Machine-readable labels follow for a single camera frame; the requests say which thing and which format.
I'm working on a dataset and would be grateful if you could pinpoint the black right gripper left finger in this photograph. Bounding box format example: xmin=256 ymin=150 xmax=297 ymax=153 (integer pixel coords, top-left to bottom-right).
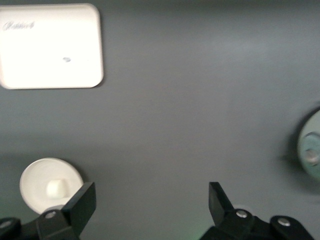
xmin=36 ymin=181 xmax=97 ymax=240

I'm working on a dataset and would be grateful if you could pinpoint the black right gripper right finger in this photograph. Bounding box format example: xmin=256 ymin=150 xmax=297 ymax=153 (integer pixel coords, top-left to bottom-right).
xmin=199 ymin=181 xmax=256 ymax=240

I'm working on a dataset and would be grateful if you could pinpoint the small white bun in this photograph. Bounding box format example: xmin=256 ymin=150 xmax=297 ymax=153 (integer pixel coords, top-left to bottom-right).
xmin=46 ymin=178 xmax=70 ymax=200

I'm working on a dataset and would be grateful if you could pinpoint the cream rectangular rabbit tray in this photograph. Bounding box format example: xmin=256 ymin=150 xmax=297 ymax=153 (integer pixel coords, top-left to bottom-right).
xmin=0 ymin=2 xmax=105 ymax=90

